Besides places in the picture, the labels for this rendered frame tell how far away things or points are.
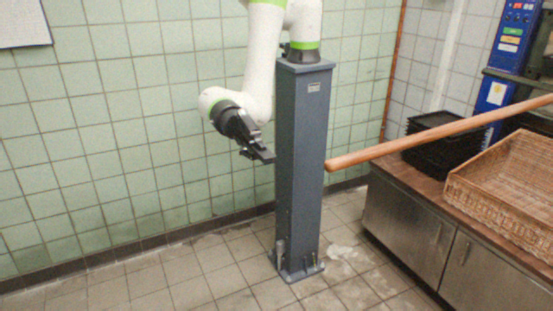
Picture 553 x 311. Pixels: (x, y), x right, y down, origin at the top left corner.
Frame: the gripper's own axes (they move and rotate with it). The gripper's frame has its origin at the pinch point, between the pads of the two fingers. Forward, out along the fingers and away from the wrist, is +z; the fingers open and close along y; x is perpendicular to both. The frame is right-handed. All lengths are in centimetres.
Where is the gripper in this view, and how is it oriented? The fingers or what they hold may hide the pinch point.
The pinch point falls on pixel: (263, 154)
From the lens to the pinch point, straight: 78.4
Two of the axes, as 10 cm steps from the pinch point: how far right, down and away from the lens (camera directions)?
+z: 4.4, 4.3, -7.9
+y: 0.0, 8.8, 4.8
